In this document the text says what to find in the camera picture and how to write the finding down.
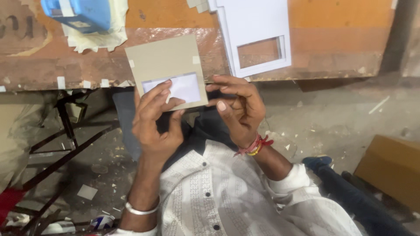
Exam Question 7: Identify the person's right hand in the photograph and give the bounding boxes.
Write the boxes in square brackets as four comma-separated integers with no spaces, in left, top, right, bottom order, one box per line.
[205,75,266,149]

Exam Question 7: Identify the person's left hand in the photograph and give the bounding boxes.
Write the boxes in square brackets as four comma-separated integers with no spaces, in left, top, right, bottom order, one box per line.
[132,80,186,162]

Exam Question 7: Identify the grey card frame with window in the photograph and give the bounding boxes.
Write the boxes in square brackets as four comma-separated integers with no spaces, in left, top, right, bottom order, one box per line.
[125,34,209,112]

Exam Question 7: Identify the red thread wristbands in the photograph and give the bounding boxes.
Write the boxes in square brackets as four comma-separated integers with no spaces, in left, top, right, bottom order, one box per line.
[233,132,274,157]

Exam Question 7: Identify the dark trousers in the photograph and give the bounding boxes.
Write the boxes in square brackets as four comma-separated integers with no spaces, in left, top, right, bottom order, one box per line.
[112,88,242,172]

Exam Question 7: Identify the white sheet behind window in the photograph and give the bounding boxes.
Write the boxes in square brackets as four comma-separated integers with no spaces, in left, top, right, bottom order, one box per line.
[142,72,201,104]

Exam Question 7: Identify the silver bangle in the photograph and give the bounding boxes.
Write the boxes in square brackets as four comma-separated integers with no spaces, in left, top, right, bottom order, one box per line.
[125,196,161,216]

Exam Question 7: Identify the white patterned shirt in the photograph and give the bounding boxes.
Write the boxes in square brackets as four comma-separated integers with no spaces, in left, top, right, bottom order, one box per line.
[107,139,364,236]

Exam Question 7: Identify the white paper scrap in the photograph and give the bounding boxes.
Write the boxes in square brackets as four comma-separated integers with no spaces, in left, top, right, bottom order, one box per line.
[76,184,98,201]

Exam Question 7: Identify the stack of white card frames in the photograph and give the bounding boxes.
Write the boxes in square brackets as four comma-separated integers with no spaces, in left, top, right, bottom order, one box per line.
[208,0,292,79]

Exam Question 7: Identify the grey card offcuts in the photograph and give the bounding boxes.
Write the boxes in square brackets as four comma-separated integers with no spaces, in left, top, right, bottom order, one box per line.
[186,0,211,14]

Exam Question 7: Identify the long white paper sliver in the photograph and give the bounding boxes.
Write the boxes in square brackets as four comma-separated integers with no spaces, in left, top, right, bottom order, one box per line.
[368,95,390,115]

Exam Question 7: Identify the beige fabric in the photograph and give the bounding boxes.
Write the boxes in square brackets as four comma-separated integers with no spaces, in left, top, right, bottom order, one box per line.
[0,100,59,194]

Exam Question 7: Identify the blue tape dispenser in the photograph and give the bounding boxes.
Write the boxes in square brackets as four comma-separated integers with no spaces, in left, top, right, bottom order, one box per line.
[40,0,112,35]

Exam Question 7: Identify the brown cardboard box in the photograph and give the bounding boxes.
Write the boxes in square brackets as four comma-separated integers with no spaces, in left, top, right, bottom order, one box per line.
[353,134,420,213]

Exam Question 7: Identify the red fabric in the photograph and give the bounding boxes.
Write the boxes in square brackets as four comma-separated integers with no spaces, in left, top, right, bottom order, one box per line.
[0,187,26,227]

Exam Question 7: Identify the black metal frame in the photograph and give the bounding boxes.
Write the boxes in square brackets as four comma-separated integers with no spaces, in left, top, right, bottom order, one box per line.
[18,91,121,236]

